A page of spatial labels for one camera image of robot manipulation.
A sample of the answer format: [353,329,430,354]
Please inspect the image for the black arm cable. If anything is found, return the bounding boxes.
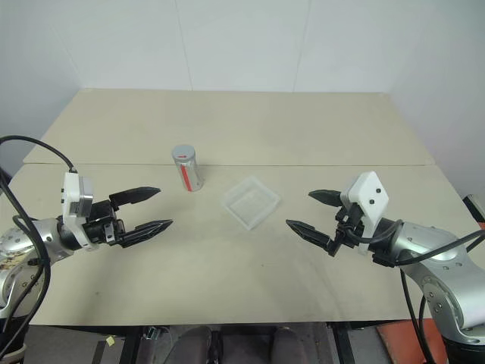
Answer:
[340,218,485,364]
[0,135,77,334]

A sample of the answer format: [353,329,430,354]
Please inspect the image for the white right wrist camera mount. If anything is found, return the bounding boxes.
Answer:
[339,171,390,255]

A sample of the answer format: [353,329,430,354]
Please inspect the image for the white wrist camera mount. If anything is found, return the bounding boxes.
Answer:
[61,171,95,252]
[339,171,390,255]

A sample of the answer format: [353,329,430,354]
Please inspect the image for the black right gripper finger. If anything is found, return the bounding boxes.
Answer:
[308,189,344,208]
[285,218,341,259]

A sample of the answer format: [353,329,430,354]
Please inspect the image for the silver can with red label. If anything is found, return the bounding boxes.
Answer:
[172,151,205,193]

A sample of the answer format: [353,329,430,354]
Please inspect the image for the dark grey rounded shape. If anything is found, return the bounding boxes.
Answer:
[172,326,213,364]

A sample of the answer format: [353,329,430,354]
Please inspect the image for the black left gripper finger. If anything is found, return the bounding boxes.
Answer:
[108,185,162,209]
[120,218,174,249]

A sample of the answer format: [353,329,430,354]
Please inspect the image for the orange floor mat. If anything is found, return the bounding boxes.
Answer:
[374,318,450,364]

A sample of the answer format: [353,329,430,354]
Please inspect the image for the light blue plastic piece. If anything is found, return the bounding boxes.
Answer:
[171,143,196,163]

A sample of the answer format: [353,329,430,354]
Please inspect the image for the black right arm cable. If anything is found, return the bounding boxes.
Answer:
[340,218,485,364]

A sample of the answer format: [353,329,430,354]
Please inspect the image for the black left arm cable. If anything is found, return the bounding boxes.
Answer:
[0,135,77,334]

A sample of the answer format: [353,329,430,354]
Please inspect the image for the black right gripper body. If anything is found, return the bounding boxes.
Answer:
[333,202,367,249]

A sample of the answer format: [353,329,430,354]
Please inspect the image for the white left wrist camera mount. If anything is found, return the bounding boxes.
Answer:
[61,171,95,252]

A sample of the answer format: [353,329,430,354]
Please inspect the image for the clear square plastic tray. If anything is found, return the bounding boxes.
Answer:
[221,174,282,231]

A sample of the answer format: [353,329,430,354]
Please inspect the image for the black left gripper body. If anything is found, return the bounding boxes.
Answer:
[82,199,127,248]

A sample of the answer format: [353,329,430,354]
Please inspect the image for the black table frame leg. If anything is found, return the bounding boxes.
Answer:
[328,322,356,364]
[121,325,144,364]

